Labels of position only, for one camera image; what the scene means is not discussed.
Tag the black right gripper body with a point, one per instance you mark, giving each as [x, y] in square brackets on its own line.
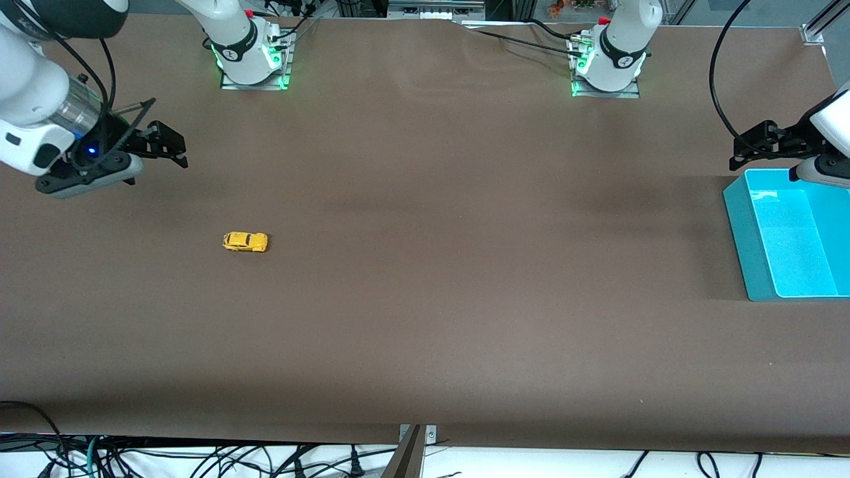
[117, 139]

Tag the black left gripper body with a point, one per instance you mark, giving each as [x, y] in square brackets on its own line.
[788, 140]

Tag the yellow beetle toy car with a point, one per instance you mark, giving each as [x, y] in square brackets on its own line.
[245, 241]

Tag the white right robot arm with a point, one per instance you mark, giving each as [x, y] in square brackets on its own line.
[26, 86]

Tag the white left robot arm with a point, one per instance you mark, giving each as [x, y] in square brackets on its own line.
[621, 40]

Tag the teal plastic bin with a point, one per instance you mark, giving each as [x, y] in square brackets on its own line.
[790, 252]

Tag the brown table cover mat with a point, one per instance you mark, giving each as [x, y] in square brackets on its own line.
[425, 265]

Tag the grey power strip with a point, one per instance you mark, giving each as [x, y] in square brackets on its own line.
[435, 8]

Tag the dark grey mounting bar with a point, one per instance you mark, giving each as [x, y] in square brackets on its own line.
[405, 458]

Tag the aluminium frame profile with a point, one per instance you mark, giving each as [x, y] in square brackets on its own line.
[820, 26]

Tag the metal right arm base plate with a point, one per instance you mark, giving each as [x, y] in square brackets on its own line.
[287, 60]

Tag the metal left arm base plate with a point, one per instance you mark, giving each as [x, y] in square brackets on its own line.
[604, 95]

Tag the small metal bracket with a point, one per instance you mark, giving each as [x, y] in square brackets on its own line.
[430, 435]

